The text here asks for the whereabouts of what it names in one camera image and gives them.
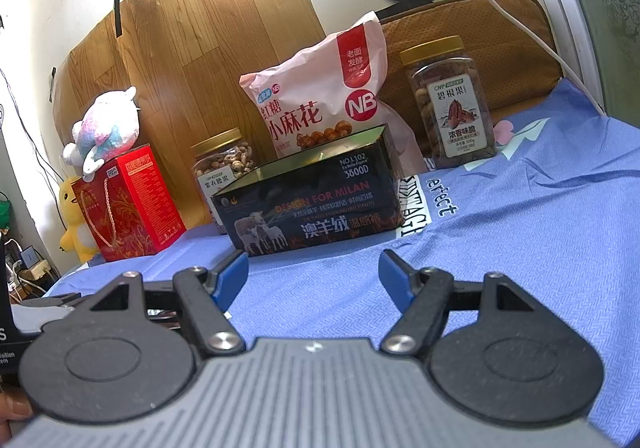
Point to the window frame with glass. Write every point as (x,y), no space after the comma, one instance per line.
(600,3)

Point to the yellow duck plush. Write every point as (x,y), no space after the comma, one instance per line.
(75,228)

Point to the red gift box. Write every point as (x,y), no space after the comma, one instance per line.
(135,208)

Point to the pecan jar with yellow lid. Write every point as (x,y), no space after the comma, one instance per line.
(450,113)

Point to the cashew jar with gold lid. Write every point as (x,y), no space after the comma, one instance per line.
(225,163)

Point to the blue bedsheet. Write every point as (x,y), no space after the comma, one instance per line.
(525,238)

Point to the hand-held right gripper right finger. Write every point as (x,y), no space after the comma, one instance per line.
(396,275)

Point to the person's left hand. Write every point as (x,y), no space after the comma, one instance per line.
(12,410)

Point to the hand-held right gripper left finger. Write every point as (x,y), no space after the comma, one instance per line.
(231,278)

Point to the pink snack bag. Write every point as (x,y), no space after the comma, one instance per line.
(320,93)

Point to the beige charger box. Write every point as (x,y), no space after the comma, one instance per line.
(34,272)

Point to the short black tape strip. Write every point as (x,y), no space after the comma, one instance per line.
(118,10)

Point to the pastel unicorn plush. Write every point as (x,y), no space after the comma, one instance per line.
(107,128)

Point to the wooden panel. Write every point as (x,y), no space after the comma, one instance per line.
(200,53)

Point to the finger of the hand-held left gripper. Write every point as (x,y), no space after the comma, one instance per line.
(55,300)

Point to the black printed box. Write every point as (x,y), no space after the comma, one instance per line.
(310,208)

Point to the brown cushion mat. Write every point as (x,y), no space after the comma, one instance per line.
(500,43)

